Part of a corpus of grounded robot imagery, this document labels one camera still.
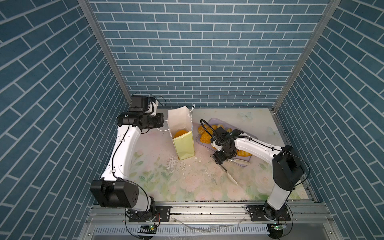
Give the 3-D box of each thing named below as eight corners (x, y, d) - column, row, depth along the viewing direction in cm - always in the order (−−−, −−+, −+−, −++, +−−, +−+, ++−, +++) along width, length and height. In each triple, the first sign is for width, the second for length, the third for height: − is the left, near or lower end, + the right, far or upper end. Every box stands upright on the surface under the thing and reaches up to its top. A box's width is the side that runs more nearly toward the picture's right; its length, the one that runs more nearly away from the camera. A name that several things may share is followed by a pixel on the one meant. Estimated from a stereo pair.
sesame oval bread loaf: (204, 147, 100) (204, 141, 95) (198, 140, 104) (198, 134, 98) (211, 143, 102) (211, 137, 97) (204, 136, 106) (205, 130, 101)
